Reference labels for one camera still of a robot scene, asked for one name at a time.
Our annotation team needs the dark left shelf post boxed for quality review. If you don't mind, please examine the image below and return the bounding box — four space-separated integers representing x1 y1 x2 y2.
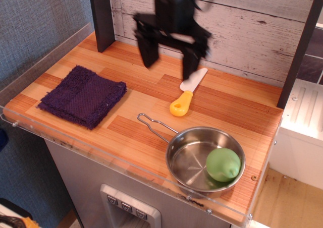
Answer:
90 0 115 52

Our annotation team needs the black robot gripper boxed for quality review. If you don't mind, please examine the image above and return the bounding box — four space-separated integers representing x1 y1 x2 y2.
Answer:
133 0 210 80

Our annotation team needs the grey cabinet with dispenser panel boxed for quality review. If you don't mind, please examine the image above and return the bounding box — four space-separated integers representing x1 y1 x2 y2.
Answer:
46 141 231 227

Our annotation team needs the green ball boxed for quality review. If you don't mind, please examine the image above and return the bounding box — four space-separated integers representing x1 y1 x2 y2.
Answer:
206 148 241 182

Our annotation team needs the dark right shelf post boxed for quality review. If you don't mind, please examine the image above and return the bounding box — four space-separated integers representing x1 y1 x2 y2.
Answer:
277 0 322 109

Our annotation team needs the stainless steel pot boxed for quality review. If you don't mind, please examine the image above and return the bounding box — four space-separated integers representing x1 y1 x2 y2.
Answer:
136 113 247 199

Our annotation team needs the yellow handled toy knife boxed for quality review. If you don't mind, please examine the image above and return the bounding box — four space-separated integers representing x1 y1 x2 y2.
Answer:
170 68 208 117

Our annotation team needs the dark shelf post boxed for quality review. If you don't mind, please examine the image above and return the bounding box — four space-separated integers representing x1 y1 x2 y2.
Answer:
90 0 115 52
277 0 322 109

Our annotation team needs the orange object bottom left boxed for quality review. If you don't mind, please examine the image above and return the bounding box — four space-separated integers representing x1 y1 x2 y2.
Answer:
15 217 40 228

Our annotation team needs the purple folded cloth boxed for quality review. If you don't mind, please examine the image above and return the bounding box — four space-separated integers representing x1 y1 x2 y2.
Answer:
37 65 127 130

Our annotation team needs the clear acrylic left guard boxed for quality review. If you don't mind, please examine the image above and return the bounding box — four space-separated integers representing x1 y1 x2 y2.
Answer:
1 23 93 106

